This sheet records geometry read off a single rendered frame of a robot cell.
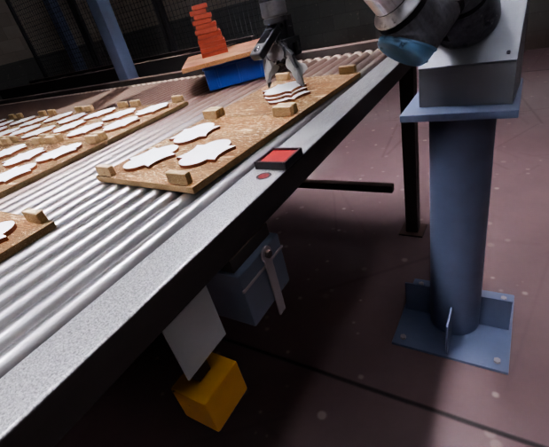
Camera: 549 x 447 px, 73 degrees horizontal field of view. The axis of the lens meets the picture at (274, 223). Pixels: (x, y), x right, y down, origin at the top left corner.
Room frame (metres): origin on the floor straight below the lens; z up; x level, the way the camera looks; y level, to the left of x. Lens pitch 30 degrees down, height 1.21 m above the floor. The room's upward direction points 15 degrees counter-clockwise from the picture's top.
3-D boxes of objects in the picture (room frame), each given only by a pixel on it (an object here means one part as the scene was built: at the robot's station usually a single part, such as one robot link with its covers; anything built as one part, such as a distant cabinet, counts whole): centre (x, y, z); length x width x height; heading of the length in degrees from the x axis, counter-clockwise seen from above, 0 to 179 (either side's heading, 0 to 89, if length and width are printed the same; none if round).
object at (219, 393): (0.44, 0.18, 0.74); 0.09 x 0.08 x 0.24; 142
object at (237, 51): (1.97, -0.03, 1.03); 0.50 x 0.50 x 0.02; 1
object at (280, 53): (1.25, -0.16, 1.10); 0.09 x 0.08 x 0.12; 129
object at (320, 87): (1.26, -0.14, 0.93); 0.41 x 0.35 x 0.02; 138
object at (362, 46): (2.95, 0.86, 0.90); 4.04 x 0.06 x 0.10; 52
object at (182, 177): (0.71, 0.16, 0.95); 0.06 x 0.02 x 0.03; 48
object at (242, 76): (1.90, -0.02, 0.97); 0.31 x 0.31 x 0.10; 1
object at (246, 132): (0.95, 0.13, 0.93); 0.41 x 0.35 x 0.02; 138
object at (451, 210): (0.98, -0.59, 0.44); 0.38 x 0.38 x 0.87; 52
